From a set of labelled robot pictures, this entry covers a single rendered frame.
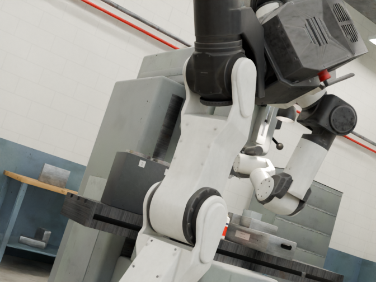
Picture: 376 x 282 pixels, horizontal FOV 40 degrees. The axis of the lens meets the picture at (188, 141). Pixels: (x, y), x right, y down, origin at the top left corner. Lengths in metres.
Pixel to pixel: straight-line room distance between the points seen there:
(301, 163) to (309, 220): 6.00
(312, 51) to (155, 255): 0.64
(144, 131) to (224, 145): 1.03
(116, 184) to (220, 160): 0.56
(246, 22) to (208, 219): 0.47
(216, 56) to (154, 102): 1.07
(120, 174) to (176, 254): 0.58
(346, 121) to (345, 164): 7.47
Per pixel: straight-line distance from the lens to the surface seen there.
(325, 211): 7.75
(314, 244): 7.67
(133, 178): 1.73
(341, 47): 1.45
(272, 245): 1.95
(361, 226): 9.49
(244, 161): 1.77
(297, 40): 1.35
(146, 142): 2.24
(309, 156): 1.54
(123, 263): 2.20
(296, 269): 2.19
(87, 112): 6.24
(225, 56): 1.22
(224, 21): 1.22
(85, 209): 1.66
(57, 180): 5.58
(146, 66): 2.75
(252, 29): 1.29
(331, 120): 1.51
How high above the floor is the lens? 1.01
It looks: 8 degrees up
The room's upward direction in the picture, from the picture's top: 17 degrees clockwise
